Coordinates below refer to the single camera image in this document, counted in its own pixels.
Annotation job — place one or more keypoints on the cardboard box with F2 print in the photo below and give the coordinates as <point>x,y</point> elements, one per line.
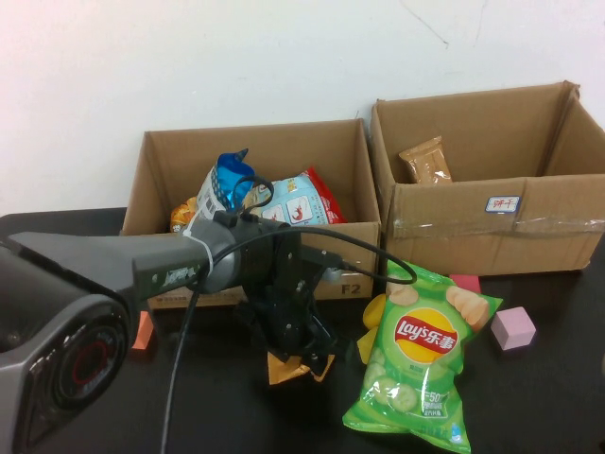
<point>326,151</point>

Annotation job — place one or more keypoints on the pink foam cube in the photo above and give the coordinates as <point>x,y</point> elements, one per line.
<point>465,283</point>

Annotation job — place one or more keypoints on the orange foam cube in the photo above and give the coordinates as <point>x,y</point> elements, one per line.
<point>144,337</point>

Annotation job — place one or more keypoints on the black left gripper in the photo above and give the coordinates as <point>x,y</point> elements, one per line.
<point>274,284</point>

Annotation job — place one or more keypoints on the cardboard box with blue label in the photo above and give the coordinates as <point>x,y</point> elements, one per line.
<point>472,246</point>

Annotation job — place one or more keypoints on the lilac foam cube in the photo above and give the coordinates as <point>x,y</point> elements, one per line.
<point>513,328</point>

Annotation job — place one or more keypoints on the gold foil snack wrapper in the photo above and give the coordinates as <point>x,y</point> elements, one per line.
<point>282,372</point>

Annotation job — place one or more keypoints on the brown biscuit packet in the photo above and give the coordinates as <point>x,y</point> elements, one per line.
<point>427,163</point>

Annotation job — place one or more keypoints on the blue white label sticker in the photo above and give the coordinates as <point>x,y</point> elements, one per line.
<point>502,204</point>

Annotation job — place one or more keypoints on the green Lay's chips bag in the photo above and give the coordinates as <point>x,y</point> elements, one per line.
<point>416,373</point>

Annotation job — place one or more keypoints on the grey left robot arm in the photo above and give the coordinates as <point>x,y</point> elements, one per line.
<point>71,284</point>

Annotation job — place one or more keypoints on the orange snack bag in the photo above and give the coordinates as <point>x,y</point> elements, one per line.
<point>183,215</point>

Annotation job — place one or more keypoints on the yellow rubber duck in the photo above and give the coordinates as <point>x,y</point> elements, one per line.
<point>373,312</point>

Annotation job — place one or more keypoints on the blue and silver snack bag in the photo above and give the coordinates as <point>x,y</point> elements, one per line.
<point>212,186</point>

